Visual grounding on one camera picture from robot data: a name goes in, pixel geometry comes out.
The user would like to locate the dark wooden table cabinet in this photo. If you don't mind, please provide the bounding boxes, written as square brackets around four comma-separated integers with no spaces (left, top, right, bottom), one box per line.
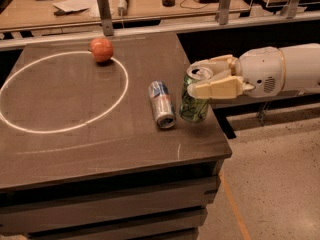
[0,33,231,240]

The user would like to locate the silver blue can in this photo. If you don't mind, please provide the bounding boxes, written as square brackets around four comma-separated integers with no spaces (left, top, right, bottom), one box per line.
[148,81,176,129]

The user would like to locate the green soda can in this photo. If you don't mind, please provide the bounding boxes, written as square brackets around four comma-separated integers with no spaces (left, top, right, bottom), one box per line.
[179,66,213,123]

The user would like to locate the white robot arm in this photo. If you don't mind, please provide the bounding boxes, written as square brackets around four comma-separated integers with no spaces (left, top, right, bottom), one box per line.
[187,43,320,99]

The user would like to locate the red apple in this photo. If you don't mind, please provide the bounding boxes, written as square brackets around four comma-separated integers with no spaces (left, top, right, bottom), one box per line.
[90,38,114,63]

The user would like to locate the wooden workbench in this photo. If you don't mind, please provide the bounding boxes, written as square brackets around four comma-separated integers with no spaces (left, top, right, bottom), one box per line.
[0,0,219,33]

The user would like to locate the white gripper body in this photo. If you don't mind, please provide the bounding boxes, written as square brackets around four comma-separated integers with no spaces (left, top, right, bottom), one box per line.
[236,47,284,98]

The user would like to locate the white paper sheets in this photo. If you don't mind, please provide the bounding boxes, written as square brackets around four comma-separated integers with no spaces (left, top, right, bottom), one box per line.
[53,0,100,18]

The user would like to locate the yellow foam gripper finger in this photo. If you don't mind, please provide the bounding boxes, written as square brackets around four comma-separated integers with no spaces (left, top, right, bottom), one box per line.
[189,54,237,79]
[187,76,255,99]

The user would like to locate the metal bracket post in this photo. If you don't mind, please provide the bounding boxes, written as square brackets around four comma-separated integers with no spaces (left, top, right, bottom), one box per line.
[97,0,114,36]

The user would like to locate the white cylindrical tool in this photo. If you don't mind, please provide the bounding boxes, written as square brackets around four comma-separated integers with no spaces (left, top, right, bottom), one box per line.
[117,0,129,17]

